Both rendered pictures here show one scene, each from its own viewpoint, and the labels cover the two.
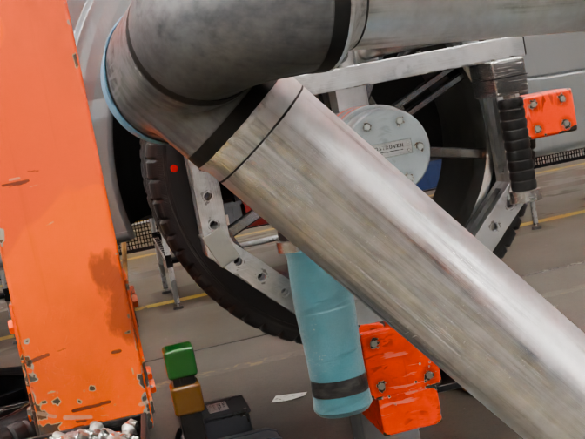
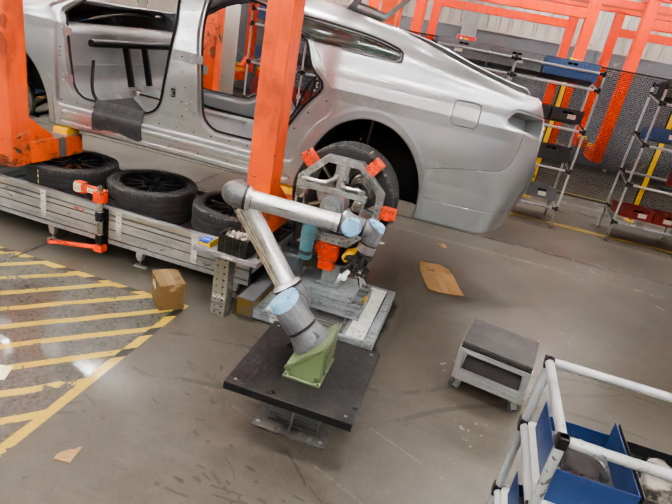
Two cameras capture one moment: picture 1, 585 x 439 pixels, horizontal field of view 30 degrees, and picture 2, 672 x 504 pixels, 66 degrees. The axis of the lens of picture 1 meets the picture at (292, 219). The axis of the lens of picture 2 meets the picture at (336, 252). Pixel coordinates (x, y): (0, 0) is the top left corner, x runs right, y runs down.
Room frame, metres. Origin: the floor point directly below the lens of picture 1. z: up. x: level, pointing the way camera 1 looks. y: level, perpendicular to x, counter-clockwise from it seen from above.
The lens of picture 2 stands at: (-1.08, -1.32, 1.79)
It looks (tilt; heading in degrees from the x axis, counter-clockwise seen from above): 23 degrees down; 22
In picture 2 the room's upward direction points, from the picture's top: 11 degrees clockwise
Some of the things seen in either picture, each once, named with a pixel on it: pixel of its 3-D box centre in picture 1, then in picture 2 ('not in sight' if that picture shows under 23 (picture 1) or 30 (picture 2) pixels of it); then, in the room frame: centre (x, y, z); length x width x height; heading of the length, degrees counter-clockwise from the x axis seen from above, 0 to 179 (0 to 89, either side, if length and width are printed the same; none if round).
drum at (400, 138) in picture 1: (369, 151); (334, 204); (1.66, -0.13, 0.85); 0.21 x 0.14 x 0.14; 10
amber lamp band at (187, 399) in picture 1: (186, 396); not in sight; (1.42, 0.18, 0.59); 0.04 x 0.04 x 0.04; 10
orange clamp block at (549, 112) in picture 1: (540, 114); (387, 214); (1.79, -0.43, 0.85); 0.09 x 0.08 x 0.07; 100
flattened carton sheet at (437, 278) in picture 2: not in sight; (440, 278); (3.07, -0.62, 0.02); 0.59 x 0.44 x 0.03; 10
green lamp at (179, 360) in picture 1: (179, 361); not in sight; (1.42, 0.18, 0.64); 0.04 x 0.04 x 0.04; 10
